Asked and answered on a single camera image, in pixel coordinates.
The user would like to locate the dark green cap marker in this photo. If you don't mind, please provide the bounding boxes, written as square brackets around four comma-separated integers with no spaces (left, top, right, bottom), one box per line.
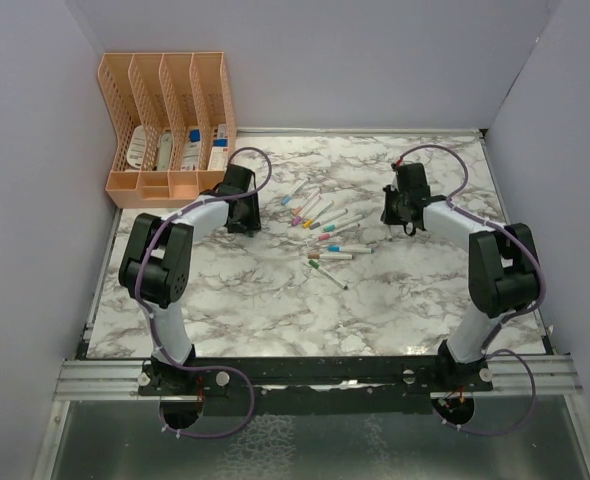
[308,259,348,290]

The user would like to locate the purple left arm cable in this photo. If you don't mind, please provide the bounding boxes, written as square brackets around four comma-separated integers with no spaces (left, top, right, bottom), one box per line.
[139,147,272,441]

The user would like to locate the pink cap marker pen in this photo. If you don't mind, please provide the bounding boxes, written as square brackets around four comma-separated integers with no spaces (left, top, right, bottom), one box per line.
[317,223,361,242]

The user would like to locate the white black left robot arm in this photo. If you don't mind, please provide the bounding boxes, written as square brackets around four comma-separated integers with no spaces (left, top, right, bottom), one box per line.
[118,166,261,395]

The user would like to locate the grey cap marker pen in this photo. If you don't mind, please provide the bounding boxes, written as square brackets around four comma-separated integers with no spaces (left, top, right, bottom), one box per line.
[309,208,348,230]

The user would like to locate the blue white box in organizer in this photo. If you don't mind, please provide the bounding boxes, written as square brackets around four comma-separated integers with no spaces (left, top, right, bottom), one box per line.
[180,129,201,171]

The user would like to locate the black metal base rail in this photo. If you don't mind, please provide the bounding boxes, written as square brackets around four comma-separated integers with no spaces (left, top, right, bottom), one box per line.
[74,324,496,416]

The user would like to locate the white device in organizer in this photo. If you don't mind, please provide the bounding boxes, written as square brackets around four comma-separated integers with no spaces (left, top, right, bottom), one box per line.
[154,131,173,171]

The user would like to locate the teal cap marker pen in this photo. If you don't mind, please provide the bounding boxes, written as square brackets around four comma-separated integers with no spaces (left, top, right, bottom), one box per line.
[323,214,364,233]

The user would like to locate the blue cap marker pen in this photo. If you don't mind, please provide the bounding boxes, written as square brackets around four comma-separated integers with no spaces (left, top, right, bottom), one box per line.
[281,177,310,206]

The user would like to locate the peach plastic file organizer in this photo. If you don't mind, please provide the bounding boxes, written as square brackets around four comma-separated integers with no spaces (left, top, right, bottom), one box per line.
[98,52,237,209]

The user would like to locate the yellow cap marker pen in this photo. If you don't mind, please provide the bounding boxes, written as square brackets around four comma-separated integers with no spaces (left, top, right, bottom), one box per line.
[303,200,334,228]

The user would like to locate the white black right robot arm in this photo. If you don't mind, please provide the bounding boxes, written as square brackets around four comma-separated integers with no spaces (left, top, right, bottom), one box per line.
[381,162,543,391]

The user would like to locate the white paper card in organizer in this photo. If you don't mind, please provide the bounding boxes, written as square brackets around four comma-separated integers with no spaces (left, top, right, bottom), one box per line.
[125,125,147,171]

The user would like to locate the red white box in organizer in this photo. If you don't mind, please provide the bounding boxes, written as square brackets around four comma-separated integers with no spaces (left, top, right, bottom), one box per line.
[207,124,229,171]

